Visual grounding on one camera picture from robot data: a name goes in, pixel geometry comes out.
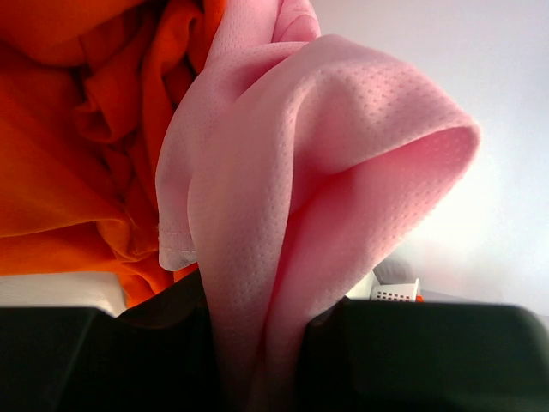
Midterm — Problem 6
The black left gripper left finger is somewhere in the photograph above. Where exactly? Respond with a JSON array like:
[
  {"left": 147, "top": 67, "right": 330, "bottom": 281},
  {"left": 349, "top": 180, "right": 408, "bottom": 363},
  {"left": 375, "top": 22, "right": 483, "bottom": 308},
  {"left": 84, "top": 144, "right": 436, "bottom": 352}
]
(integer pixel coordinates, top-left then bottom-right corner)
[{"left": 1, "top": 274, "right": 223, "bottom": 411}]

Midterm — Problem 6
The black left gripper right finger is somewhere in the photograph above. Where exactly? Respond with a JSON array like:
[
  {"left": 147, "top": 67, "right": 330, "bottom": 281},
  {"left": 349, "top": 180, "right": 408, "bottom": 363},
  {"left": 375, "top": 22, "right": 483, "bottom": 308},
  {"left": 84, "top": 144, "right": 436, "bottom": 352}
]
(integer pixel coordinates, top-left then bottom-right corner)
[{"left": 296, "top": 299, "right": 548, "bottom": 412}]

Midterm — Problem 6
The pink t shirt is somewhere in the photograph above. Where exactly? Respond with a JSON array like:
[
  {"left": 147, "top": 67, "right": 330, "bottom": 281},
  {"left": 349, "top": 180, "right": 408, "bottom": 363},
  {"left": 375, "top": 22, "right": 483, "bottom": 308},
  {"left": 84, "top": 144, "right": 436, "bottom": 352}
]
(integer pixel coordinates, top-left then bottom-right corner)
[{"left": 155, "top": 1, "right": 480, "bottom": 411}]

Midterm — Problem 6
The white plastic basket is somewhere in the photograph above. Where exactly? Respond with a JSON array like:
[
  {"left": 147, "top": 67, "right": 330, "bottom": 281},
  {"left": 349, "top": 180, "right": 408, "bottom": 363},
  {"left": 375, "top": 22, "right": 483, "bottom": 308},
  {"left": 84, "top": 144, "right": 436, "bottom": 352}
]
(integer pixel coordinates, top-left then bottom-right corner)
[{"left": 370, "top": 279, "right": 420, "bottom": 302}]

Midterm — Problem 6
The orange t shirt on table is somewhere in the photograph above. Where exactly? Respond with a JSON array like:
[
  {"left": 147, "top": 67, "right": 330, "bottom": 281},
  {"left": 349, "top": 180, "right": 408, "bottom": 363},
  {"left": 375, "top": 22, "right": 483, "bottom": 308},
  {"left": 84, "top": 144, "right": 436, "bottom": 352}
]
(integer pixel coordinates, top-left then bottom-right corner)
[{"left": 1, "top": 1, "right": 225, "bottom": 306}]

